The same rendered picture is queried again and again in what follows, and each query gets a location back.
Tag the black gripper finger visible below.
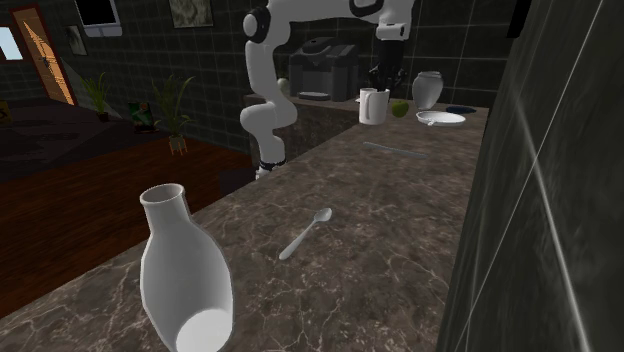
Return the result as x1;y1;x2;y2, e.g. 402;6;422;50
390;67;409;91
368;65;389;93

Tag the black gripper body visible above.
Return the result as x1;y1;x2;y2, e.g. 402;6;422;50
377;39;406;74

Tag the white mug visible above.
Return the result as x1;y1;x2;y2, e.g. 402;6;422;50
358;87;392;126

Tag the grey round jar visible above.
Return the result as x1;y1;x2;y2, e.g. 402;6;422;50
411;70;445;111

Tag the black coffee machine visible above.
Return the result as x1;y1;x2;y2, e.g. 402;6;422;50
287;36;361;103

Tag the white shallow dish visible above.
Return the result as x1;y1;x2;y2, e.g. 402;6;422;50
415;110;467;128

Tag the grey knife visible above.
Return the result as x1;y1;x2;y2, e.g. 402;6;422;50
362;141;431;160

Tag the white spoon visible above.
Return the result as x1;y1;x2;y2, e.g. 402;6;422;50
278;207;334;262

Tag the dark robot stand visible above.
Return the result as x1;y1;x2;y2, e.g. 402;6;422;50
218;167;258;197

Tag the tall potted plant on stand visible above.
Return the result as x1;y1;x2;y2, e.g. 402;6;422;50
151;73;197;157

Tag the green framed picture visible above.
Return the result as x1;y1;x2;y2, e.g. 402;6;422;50
127;100;161;135

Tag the large white vase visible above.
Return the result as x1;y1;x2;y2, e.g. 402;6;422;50
139;183;236;352

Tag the small potted plant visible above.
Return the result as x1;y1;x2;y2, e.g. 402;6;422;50
79;71;112;124

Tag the white framed window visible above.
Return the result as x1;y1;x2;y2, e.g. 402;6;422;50
73;0;124;39

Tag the orange wooden door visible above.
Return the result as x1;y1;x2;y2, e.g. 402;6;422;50
9;4;79;107

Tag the bright window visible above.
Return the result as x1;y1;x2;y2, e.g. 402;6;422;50
0;26;25;63

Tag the grey wall picture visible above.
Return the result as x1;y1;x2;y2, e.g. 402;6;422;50
168;0;215;29

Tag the small dark wall picture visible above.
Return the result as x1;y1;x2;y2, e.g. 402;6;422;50
64;24;89;57

